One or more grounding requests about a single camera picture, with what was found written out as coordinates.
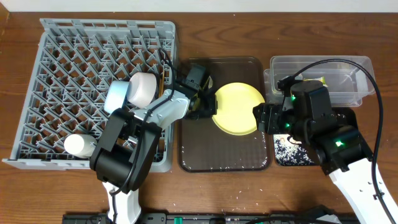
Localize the black cable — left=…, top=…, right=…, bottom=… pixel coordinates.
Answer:
left=281, top=58, right=397, bottom=224
left=157, top=47, right=180, bottom=91

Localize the white round bowl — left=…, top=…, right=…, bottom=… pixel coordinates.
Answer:
left=126, top=72, right=157, bottom=108

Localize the dark brown serving tray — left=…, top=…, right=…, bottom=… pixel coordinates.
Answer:
left=177, top=57, right=272, bottom=173

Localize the light blue bowl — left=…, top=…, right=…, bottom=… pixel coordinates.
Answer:
left=104, top=81, right=129, bottom=114

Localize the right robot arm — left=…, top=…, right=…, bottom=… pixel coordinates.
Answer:
left=252, top=80, right=397, bottom=223

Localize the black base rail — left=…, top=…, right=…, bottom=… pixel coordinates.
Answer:
left=62, top=212, right=358, bottom=224

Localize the wooden chopstick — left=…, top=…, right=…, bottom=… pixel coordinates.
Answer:
left=159, top=70, right=165, bottom=97

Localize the spilled rice pile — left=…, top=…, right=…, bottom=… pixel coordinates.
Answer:
left=273, top=134, right=315, bottom=166

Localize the green orange snack wrapper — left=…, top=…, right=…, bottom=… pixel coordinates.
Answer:
left=303, top=77, right=328, bottom=87

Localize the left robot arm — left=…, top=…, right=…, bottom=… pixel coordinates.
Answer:
left=90, top=89, right=217, bottom=223

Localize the grey plastic dish rack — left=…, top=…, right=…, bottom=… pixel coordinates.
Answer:
left=4, top=19, right=177, bottom=170

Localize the clear plastic bin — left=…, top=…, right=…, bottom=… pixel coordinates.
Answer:
left=264, top=55, right=375, bottom=107

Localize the white cup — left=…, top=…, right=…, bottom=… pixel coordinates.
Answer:
left=64, top=134, right=97, bottom=158

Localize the black plastic tray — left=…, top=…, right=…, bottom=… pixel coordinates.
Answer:
left=273, top=106, right=363, bottom=166

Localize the left black cable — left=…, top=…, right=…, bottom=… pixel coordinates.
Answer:
left=157, top=47, right=180, bottom=91

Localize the right black cable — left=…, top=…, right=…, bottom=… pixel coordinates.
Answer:
left=281, top=58, right=397, bottom=224

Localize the yellow round plate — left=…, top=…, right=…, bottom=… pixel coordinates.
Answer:
left=212, top=82, right=265, bottom=136

